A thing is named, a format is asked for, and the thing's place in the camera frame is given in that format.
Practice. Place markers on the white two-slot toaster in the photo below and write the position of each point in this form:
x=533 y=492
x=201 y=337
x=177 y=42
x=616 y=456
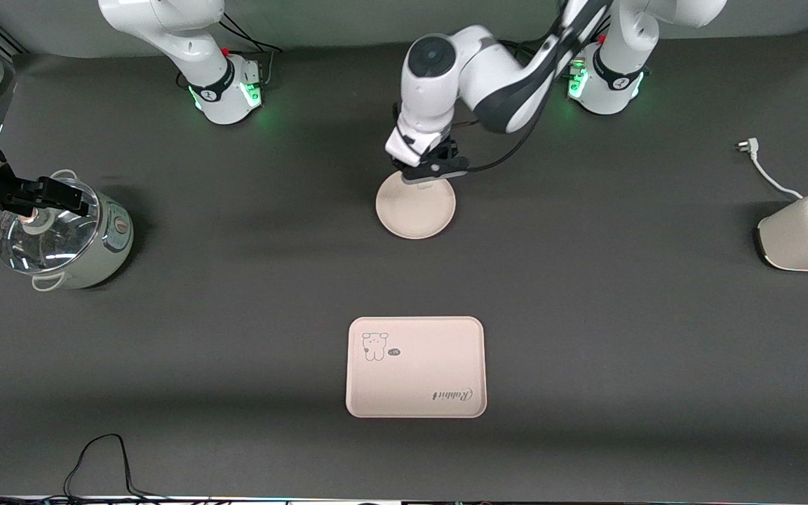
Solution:
x=797 y=238

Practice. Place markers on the round beige plate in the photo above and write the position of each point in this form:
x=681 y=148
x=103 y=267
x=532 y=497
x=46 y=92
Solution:
x=415 y=210

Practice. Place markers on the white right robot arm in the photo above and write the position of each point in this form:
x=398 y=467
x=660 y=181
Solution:
x=214 y=84

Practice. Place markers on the beige tray with rabbit print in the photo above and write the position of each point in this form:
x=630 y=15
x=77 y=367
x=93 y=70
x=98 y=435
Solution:
x=414 y=382

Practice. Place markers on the pale green electric pot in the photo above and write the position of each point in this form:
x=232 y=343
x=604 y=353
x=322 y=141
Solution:
x=106 y=252

